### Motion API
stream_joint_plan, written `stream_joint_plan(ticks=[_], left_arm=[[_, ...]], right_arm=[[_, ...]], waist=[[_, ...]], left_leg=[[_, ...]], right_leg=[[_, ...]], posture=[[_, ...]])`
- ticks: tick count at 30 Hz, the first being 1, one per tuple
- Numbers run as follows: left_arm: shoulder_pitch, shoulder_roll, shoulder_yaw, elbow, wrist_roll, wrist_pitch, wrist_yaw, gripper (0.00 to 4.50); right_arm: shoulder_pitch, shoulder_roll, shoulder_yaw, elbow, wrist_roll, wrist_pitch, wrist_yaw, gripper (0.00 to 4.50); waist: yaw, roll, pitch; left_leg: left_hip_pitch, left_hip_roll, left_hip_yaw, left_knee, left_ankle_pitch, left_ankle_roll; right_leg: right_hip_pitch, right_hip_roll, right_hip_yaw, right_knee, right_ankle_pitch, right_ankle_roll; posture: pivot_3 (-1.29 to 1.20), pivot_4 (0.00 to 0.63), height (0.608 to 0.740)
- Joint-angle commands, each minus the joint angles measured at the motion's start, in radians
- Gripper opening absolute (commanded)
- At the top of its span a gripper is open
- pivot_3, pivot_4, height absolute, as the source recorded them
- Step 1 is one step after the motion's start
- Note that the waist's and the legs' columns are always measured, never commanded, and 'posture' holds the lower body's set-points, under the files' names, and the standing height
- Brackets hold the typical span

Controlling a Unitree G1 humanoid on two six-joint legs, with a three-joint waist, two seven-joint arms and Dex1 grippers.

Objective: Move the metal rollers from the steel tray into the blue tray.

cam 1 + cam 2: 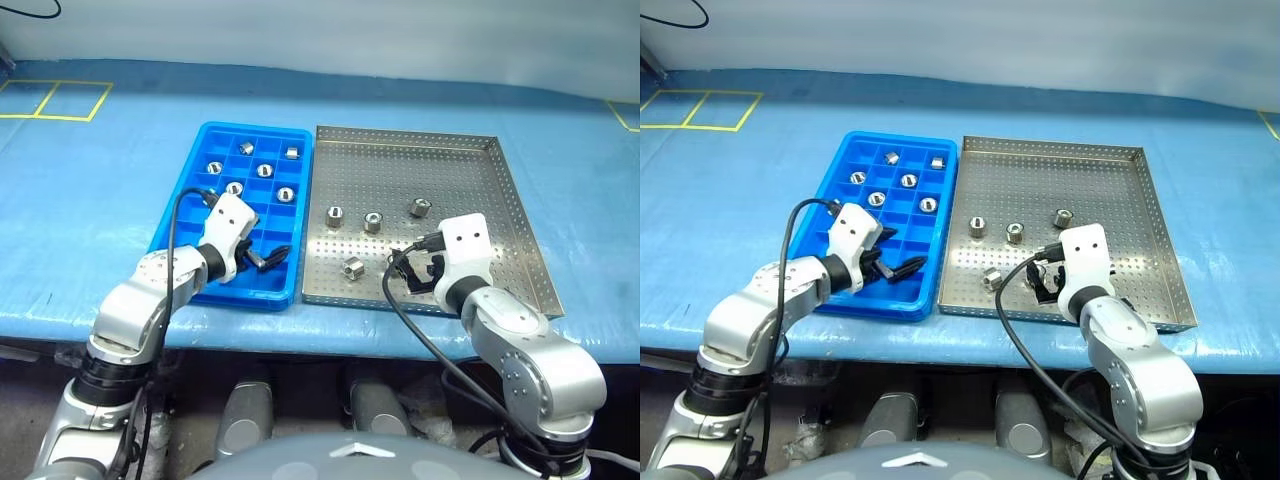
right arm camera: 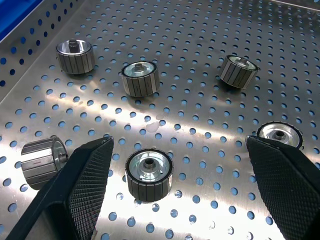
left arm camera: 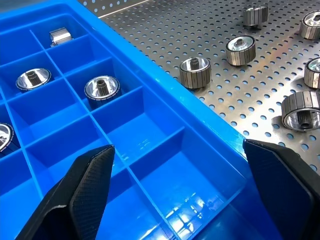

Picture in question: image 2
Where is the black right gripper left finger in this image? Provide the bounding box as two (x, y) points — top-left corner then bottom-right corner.
(5, 136), (115, 240)

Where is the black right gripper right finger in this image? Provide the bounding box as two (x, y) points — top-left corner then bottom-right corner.
(245, 135), (320, 240)

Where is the metal roller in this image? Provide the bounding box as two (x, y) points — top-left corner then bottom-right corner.
(218, 54), (260, 90)
(256, 121), (305, 151)
(124, 148), (174, 202)
(120, 61), (160, 98)
(55, 38), (95, 76)
(20, 135), (69, 191)

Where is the perforated stainless steel tray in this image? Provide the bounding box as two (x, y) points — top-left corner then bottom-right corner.
(0, 0), (320, 240)

